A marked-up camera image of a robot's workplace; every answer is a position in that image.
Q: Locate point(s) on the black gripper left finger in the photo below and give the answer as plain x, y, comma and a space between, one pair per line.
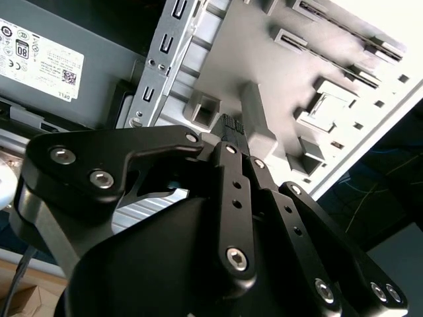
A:
82, 155

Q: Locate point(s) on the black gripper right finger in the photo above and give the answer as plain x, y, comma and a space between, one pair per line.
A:
333, 231

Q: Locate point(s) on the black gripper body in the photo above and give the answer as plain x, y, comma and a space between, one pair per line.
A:
148, 264

